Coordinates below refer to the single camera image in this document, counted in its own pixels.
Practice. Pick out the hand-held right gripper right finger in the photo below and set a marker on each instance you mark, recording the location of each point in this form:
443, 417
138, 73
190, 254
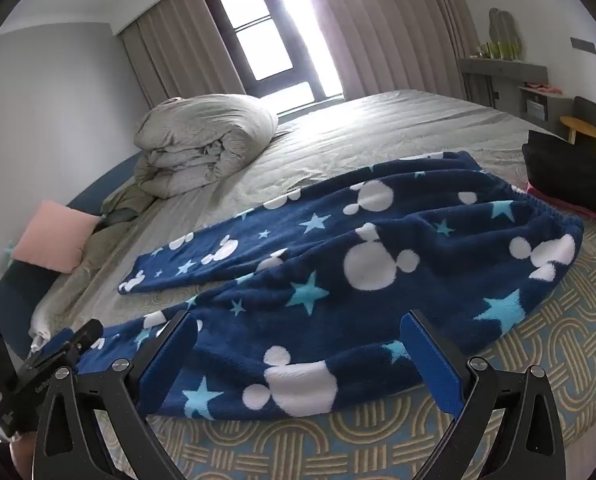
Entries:
430, 360

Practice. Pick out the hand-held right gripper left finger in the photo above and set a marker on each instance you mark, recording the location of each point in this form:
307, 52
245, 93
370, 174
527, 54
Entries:
170, 360

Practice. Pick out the blue fleece star-print pants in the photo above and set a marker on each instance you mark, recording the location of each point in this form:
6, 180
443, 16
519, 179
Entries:
377, 280

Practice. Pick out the person's left forearm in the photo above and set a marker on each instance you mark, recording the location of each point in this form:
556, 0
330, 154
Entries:
22, 455

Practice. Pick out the pink pillow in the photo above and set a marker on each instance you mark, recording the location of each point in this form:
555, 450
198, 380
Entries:
53, 235

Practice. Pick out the patterned beige blue bed mat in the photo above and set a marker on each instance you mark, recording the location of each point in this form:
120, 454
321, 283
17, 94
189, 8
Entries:
552, 360

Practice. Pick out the olive green cloth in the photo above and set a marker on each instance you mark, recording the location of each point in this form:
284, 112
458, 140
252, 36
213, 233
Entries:
120, 207

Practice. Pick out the pink fabric item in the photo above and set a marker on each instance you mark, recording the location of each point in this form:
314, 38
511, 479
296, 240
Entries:
542, 195

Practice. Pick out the folded grey duvet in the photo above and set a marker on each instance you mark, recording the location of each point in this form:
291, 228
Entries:
203, 130

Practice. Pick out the black cloth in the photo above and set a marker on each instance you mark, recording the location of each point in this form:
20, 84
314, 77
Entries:
572, 175

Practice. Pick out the bed with grey sheet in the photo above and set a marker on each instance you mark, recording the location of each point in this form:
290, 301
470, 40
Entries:
377, 125

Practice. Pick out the round wooden stool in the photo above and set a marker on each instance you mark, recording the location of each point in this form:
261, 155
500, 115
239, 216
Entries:
580, 124

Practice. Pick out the grey desk with shelf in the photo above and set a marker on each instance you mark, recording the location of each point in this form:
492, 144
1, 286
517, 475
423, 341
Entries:
502, 85

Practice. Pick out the pink cloth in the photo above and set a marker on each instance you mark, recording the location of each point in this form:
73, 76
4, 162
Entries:
545, 87

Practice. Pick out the beige curtain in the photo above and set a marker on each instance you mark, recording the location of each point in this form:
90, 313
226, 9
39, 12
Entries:
387, 25
178, 45

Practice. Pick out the dark-framed window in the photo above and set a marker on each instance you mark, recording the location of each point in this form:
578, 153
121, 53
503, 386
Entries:
263, 35

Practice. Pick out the yellow-green bottles on desk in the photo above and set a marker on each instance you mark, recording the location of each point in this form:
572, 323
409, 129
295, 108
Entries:
502, 27

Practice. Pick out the dark wall switch panel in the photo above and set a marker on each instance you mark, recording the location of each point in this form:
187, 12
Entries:
583, 45

